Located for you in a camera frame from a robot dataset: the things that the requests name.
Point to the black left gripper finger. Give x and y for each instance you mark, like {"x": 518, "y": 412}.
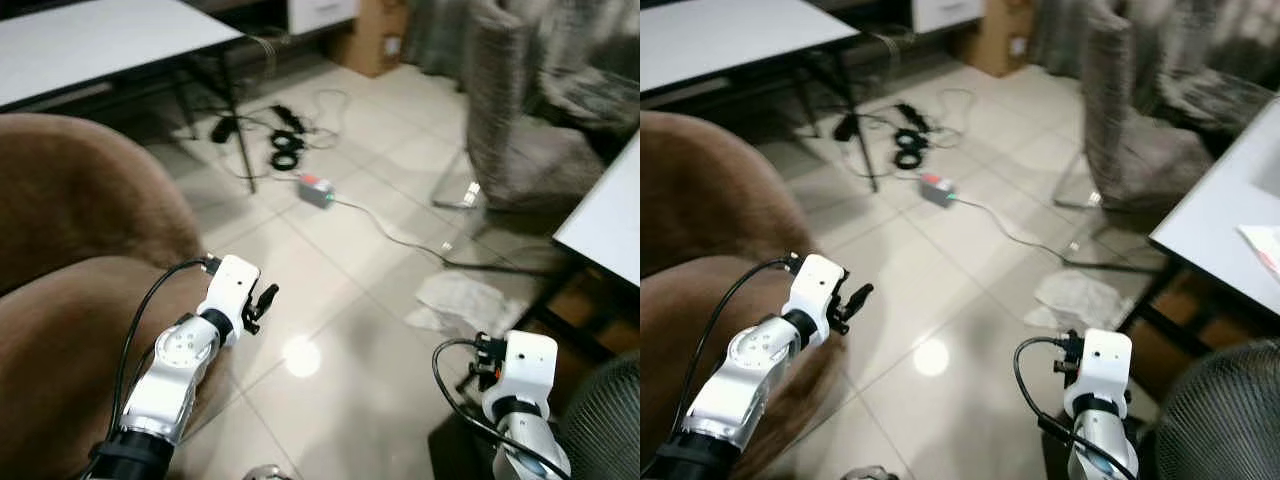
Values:
{"x": 861, "y": 294}
{"x": 268, "y": 294}

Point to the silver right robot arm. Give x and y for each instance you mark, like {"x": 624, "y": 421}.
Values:
{"x": 525, "y": 445}
{"x": 1100, "y": 445}

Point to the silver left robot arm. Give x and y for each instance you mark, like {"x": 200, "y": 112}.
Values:
{"x": 735, "y": 385}
{"x": 165, "y": 385}

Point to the white crumpled cloth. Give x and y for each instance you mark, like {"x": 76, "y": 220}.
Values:
{"x": 465, "y": 300}
{"x": 1085, "y": 298}

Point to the grey box with red button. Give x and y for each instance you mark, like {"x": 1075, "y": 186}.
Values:
{"x": 316, "y": 190}
{"x": 938, "y": 189}

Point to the black power adapter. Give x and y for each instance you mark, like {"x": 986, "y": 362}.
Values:
{"x": 847, "y": 126}
{"x": 222, "y": 128}

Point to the white paper sheet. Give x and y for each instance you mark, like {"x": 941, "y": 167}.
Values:
{"x": 1265, "y": 250}

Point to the grey patterned armchair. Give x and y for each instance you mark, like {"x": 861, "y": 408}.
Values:
{"x": 530, "y": 110}
{"x": 1140, "y": 110}

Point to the brown cardboard box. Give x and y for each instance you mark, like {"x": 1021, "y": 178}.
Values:
{"x": 995, "y": 45}
{"x": 372, "y": 45}

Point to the white drawer cabinet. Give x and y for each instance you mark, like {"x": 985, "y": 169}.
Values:
{"x": 320, "y": 12}
{"x": 945, "y": 10}

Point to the white table with black legs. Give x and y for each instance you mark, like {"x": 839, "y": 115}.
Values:
{"x": 720, "y": 35}
{"x": 90, "y": 40}

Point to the grey patterned curtain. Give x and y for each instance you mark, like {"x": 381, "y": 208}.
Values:
{"x": 435, "y": 35}
{"x": 1058, "y": 35}

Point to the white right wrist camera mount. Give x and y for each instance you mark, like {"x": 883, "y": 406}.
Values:
{"x": 1100, "y": 362}
{"x": 528, "y": 365}

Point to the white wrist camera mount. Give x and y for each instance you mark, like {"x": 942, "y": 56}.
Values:
{"x": 528, "y": 365}
{"x": 232, "y": 285}
{"x": 815, "y": 285}
{"x": 1100, "y": 362}

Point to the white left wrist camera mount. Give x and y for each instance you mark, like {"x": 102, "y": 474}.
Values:
{"x": 815, "y": 285}
{"x": 232, "y": 285}

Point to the white desk with dark frame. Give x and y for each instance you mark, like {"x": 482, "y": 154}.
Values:
{"x": 610, "y": 225}
{"x": 1220, "y": 225}

